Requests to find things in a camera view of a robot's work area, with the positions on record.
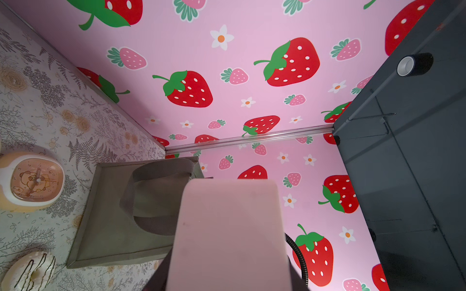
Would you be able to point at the small white rectangular clock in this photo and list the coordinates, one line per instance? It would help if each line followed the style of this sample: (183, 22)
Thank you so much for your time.
(230, 237)

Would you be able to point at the olive green canvas bag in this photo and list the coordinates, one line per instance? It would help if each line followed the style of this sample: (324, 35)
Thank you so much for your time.
(132, 212)

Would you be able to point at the peach round alarm clock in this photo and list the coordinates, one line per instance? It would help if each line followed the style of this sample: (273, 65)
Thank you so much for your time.
(30, 182)

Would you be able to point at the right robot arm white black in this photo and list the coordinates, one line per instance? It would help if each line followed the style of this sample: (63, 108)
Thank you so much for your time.
(300, 257)

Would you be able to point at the beige striped small ball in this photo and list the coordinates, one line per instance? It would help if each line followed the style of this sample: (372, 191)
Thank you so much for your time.
(33, 272)

